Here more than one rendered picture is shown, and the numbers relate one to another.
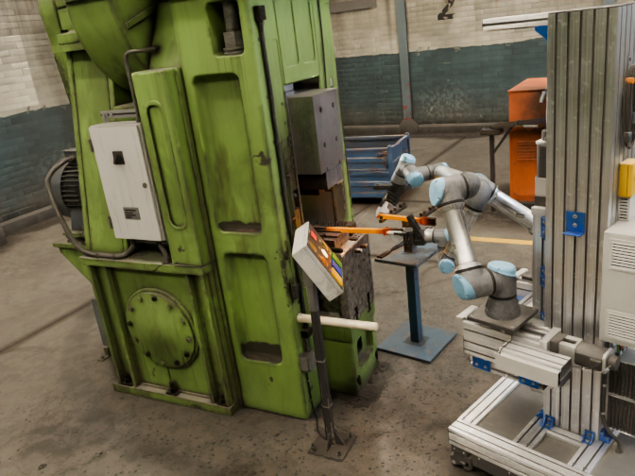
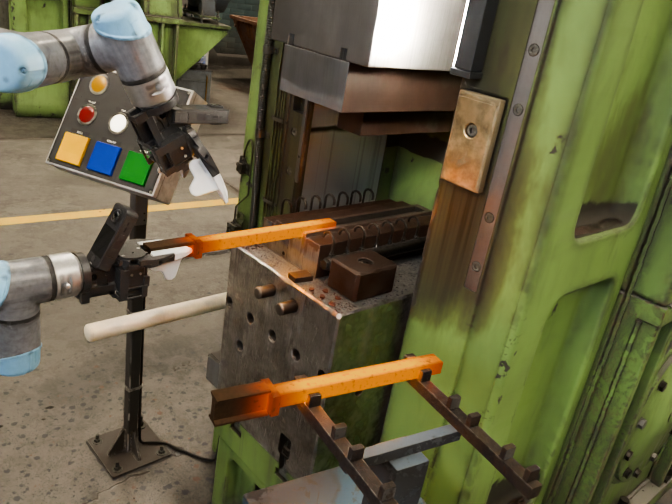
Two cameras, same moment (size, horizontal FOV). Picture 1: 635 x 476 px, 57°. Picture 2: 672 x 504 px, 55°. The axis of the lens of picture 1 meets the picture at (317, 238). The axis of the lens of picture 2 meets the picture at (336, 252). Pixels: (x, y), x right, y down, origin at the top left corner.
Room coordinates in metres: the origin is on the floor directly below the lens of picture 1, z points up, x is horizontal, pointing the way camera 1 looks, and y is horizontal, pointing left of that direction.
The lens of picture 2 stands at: (3.58, -1.35, 1.50)
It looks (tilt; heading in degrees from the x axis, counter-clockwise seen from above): 23 degrees down; 106
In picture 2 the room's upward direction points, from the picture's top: 10 degrees clockwise
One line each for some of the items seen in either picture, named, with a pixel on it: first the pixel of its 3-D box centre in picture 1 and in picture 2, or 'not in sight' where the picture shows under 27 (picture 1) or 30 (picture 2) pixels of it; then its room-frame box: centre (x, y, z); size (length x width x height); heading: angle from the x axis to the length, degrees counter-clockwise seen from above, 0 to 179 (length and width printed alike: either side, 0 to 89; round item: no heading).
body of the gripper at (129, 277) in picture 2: (414, 236); (110, 271); (2.93, -0.51, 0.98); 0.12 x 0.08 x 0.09; 62
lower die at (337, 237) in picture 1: (308, 236); (357, 230); (3.21, 0.05, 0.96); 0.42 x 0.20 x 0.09; 62
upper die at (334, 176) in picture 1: (300, 176); (384, 79); (3.21, 0.05, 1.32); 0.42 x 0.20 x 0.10; 62
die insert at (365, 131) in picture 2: (298, 188); (398, 116); (3.25, 0.07, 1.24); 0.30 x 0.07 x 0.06; 62
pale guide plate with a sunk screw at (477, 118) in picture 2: not in sight; (471, 141); (3.45, -0.17, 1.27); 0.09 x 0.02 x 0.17; 152
